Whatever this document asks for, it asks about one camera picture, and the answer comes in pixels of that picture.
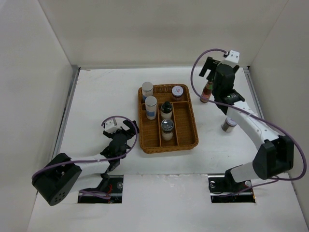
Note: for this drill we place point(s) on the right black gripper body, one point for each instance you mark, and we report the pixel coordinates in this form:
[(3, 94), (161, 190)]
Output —
[(215, 91)]

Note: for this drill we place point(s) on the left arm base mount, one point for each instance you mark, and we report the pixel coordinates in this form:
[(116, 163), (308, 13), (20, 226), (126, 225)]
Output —
[(110, 190)]

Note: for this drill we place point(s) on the white bottle black cap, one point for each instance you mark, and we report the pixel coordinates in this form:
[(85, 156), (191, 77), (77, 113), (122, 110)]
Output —
[(166, 110)]

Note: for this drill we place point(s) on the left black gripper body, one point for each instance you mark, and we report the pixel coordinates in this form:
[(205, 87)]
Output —
[(128, 134)]

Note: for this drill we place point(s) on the white jar silver lid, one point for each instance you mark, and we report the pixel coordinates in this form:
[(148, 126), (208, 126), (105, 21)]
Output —
[(151, 107), (147, 90)]

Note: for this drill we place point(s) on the white grinder grey top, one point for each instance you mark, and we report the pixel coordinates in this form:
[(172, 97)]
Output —
[(167, 126)]

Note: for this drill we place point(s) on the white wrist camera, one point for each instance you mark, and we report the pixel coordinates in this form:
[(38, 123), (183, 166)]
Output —
[(232, 58), (110, 125)]

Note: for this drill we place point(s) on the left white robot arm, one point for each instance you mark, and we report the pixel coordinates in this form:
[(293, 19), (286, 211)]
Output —
[(88, 176)]

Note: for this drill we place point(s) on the brown wicker divided tray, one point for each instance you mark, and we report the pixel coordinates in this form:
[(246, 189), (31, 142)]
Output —
[(185, 135)]

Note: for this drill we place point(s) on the red sauce bottle yellow cap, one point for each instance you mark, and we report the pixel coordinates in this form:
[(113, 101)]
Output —
[(207, 92)]

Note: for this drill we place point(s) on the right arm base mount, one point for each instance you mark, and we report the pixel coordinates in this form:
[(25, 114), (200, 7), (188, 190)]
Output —
[(223, 192)]

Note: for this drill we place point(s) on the dark spice jar red label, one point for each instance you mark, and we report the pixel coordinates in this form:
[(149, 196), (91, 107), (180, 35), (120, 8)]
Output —
[(228, 125)]

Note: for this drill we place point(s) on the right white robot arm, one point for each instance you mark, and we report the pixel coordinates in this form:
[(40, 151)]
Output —
[(275, 153)]

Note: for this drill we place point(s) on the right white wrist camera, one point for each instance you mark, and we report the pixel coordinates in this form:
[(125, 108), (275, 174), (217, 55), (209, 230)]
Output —
[(232, 58)]

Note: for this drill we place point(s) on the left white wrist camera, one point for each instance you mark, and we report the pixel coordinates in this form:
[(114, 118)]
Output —
[(110, 125)]

